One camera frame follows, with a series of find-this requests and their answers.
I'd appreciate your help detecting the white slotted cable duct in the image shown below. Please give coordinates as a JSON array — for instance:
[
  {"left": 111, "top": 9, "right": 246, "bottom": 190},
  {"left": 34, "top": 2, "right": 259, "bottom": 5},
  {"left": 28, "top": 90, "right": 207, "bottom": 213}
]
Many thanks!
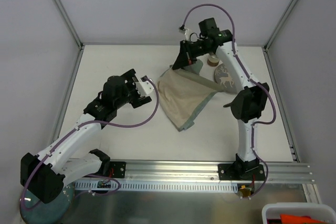
[{"left": 74, "top": 179, "right": 238, "bottom": 193}]

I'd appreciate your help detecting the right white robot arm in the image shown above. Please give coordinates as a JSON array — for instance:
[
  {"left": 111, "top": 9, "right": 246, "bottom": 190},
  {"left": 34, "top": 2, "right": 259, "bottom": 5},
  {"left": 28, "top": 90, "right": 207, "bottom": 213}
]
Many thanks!
[{"left": 172, "top": 18, "right": 269, "bottom": 180}]

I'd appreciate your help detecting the green beige cloth placemat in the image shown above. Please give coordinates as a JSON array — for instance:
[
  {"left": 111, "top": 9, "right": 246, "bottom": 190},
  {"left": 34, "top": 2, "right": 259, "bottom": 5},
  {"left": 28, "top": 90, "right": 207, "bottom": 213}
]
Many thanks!
[{"left": 156, "top": 60, "right": 221, "bottom": 132}]

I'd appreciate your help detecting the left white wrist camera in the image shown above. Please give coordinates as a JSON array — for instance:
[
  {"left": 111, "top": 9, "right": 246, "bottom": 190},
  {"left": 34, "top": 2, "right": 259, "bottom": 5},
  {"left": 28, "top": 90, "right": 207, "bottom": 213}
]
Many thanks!
[{"left": 135, "top": 76, "right": 154, "bottom": 97}]

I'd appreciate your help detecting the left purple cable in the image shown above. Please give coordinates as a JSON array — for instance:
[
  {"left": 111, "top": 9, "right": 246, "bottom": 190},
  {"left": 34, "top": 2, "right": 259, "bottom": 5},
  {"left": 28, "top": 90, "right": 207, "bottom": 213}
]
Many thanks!
[{"left": 19, "top": 77, "right": 160, "bottom": 211}]

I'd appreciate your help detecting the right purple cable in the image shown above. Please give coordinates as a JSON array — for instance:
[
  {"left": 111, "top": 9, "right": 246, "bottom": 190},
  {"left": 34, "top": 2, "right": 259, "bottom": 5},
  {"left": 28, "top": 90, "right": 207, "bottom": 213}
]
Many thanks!
[{"left": 182, "top": 3, "right": 276, "bottom": 204}]

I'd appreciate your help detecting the orange item in bin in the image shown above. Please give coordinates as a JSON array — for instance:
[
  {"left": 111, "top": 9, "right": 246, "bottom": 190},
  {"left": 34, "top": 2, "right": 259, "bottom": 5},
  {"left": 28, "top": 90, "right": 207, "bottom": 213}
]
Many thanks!
[{"left": 280, "top": 214, "right": 331, "bottom": 224}]

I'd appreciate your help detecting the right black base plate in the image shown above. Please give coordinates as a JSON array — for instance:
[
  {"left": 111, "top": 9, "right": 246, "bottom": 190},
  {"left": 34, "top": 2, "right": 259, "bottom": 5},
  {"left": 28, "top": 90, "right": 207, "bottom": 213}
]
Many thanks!
[{"left": 217, "top": 163, "right": 266, "bottom": 182}]

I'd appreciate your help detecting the teal round stool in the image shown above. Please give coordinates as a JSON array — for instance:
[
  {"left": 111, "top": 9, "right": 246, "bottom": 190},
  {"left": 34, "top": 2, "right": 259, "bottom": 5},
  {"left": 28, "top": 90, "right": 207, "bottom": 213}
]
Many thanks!
[{"left": 19, "top": 183, "right": 75, "bottom": 223}]

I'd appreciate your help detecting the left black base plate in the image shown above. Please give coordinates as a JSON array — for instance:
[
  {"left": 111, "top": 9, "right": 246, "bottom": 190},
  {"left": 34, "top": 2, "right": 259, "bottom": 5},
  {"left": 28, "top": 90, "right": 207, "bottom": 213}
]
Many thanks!
[{"left": 86, "top": 160, "right": 127, "bottom": 179}]

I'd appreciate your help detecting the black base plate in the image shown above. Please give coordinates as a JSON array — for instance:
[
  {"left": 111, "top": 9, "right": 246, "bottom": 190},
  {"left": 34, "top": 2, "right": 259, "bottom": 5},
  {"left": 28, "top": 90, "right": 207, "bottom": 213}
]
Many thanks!
[
  {"left": 86, "top": 160, "right": 127, "bottom": 179},
  {"left": 217, "top": 163, "right": 266, "bottom": 182}
]

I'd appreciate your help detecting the white plastic bin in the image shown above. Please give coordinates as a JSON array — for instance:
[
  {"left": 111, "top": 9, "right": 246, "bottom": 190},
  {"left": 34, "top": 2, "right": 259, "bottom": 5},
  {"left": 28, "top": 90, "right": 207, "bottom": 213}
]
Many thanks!
[{"left": 261, "top": 202, "right": 335, "bottom": 223}]

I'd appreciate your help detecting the grey reindeer plate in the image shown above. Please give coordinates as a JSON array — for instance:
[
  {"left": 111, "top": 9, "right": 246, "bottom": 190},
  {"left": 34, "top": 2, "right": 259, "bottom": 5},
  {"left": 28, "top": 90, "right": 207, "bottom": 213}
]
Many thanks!
[{"left": 214, "top": 63, "right": 238, "bottom": 94}]

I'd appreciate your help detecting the black table knife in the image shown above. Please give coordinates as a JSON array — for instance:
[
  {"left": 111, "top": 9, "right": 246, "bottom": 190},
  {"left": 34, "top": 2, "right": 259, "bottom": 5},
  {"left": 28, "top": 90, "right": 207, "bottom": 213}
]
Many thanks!
[{"left": 223, "top": 103, "right": 231, "bottom": 108}]

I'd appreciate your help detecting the purple cable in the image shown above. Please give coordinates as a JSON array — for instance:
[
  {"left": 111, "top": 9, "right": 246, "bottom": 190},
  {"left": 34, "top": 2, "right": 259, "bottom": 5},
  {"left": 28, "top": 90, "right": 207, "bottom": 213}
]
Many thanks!
[
  {"left": 182, "top": 3, "right": 276, "bottom": 204},
  {"left": 19, "top": 77, "right": 160, "bottom": 211}
]

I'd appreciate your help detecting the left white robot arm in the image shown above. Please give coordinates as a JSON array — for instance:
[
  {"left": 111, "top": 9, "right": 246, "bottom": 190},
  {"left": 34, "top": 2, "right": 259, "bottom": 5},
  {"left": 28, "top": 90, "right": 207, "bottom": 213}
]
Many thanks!
[{"left": 20, "top": 69, "right": 157, "bottom": 204}]

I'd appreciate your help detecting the aluminium mounting rail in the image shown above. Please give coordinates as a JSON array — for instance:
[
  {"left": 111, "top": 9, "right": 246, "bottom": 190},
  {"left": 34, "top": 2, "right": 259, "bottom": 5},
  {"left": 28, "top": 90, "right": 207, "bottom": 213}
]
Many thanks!
[{"left": 123, "top": 160, "right": 316, "bottom": 184}]

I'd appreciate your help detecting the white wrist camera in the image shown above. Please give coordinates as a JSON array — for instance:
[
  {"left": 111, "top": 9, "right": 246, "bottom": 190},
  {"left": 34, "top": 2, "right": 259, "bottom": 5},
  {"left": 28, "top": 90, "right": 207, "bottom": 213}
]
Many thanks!
[
  {"left": 135, "top": 76, "right": 154, "bottom": 97},
  {"left": 178, "top": 25, "right": 190, "bottom": 40}
]

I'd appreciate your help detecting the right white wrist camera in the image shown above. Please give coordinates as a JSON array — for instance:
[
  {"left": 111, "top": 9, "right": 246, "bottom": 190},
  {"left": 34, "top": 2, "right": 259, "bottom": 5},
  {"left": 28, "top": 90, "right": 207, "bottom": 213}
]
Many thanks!
[{"left": 178, "top": 25, "right": 190, "bottom": 40}]

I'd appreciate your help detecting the metal cup with cork base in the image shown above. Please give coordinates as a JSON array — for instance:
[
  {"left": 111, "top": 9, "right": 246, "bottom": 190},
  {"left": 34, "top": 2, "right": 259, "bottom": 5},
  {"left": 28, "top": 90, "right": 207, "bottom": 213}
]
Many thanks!
[{"left": 207, "top": 54, "right": 219, "bottom": 67}]

